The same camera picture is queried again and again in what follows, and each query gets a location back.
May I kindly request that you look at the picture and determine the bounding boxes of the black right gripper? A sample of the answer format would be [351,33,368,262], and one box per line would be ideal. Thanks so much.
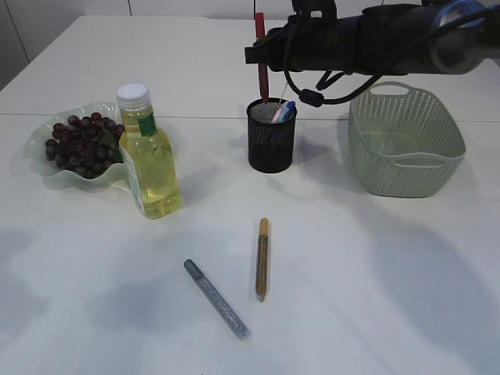
[245,1,360,72]

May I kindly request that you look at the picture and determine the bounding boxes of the red glitter pen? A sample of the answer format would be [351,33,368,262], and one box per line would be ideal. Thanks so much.
[254,12,269,104]

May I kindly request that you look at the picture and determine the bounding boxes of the blue safety scissors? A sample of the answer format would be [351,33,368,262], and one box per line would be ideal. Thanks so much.
[277,101,295,123]

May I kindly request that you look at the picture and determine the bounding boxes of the pink purple safety scissors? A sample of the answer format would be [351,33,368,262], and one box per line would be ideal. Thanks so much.
[271,102,288,123]

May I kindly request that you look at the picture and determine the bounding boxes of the clear plastic sheet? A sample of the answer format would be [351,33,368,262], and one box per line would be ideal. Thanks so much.
[377,138,397,155]

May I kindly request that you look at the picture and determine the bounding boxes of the yellow tea bottle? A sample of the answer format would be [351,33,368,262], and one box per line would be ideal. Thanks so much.
[116,82,181,220]

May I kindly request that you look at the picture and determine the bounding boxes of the purple grape bunch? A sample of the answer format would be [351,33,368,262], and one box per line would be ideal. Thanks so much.
[45,112,125,180]

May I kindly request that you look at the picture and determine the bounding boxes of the gold glitter pen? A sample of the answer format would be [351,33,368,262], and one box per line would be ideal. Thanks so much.
[255,218,270,302]

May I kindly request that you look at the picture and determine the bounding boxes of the silver glitter pen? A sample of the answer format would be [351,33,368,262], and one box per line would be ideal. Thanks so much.
[184,259,251,341]

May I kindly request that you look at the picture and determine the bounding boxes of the clear plastic ruler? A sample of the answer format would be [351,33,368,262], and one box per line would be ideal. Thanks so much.
[278,82,288,105]

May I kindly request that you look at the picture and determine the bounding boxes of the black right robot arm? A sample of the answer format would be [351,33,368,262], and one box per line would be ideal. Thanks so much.
[245,1,499,76]

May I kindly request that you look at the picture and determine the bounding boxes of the black mesh pen holder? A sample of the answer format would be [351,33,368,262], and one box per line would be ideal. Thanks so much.
[246,98,298,173]

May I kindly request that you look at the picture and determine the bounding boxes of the green woven plastic basket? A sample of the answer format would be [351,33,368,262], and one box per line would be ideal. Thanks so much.
[348,81,466,198]

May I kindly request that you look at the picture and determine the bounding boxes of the green wavy glass plate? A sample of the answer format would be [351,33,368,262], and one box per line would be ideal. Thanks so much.
[23,102,127,190]

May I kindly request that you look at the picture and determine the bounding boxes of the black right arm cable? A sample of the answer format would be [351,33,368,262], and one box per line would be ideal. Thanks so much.
[283,3,500,107]

